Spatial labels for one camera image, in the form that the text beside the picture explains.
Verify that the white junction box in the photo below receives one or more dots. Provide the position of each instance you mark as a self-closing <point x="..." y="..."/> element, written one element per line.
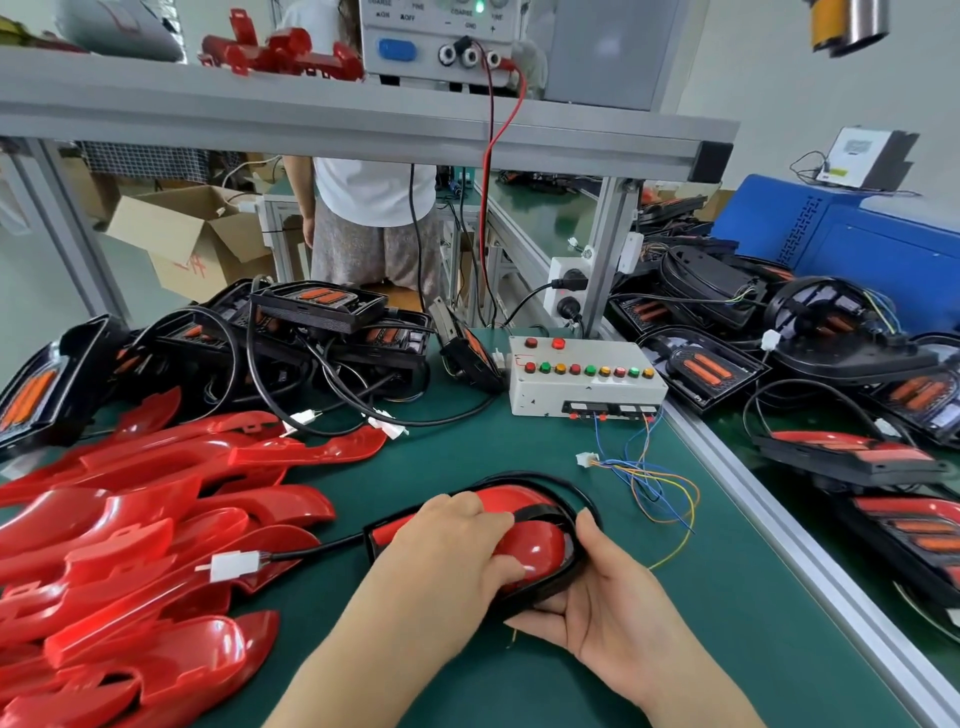
<point x="631" y="251"/>

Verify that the person's right hand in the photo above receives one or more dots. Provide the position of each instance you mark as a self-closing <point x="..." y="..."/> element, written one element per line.
<point x="615" y="607"/>

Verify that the black power lead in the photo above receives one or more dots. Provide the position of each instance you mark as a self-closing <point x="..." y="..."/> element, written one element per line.
<point x="414" y="225"/>

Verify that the white bench power supply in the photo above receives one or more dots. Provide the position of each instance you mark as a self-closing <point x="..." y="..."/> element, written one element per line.
<point x="420" y="45"/>

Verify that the person's right thumb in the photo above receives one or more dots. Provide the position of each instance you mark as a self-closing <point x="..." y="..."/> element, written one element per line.
<point x="588" y="534"/>

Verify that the aluminium frame shelf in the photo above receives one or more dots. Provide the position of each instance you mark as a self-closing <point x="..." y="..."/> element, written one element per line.
<point x="300" y="112"/>

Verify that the red plastic parts on shelf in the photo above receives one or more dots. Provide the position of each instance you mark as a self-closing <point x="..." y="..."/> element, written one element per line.
<point x="285" y="49"/>

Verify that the white and black device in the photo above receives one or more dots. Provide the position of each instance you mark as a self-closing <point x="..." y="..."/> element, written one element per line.
<point x="862" y="154"/>

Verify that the pile of red plastic covers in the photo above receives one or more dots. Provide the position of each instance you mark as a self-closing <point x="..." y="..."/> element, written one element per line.
<point x="135" y="540"/>

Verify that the blue machine cabinet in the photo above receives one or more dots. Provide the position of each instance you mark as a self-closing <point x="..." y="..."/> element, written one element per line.
<point x="862" y="240"/>

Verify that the red power lead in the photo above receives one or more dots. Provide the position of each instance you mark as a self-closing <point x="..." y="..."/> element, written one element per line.
<point x="495" y="150"/>

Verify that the open cardboard box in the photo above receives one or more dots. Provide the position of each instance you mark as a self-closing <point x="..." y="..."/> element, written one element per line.
<point x="187" y="240"/>

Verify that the person's right forearm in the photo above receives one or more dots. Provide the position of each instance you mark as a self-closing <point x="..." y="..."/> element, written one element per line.
<point x="701" y="694"/>

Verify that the person's left forearm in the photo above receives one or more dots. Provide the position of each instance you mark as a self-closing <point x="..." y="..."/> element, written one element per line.
<point x="360" y="660"/>

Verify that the background aluminium workbench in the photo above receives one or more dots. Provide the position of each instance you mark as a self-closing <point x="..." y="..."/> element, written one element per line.
<point x="285" y="225"/>

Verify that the white power socket block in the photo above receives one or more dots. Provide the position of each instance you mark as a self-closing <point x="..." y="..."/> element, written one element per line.
<point x="566" y="289"/>

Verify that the person's left hand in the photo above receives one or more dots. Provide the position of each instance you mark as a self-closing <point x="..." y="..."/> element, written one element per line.
<point x="442" y="547"/>

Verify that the person's left thumb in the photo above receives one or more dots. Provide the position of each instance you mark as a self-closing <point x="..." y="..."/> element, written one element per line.
<point x="511" y="574"/>

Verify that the pile of black tail lamps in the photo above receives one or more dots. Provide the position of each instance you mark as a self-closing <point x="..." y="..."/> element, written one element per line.
<point x="825" y="360"/>
<point x="225" y="345"/>

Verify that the grey metal panel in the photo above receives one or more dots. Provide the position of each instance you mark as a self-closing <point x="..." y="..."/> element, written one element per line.
<point x="607" y="52"/>

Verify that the silver plastic bag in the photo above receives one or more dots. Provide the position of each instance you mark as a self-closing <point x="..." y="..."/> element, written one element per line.
<point x="120" y="26"/>

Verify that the yellow and steel cylinder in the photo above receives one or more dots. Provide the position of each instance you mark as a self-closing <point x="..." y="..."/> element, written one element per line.
<point x="847" y="26"/>

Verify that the white test box with buttons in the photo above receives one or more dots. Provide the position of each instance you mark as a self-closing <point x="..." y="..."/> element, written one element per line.
<point x="585" y="390"/>

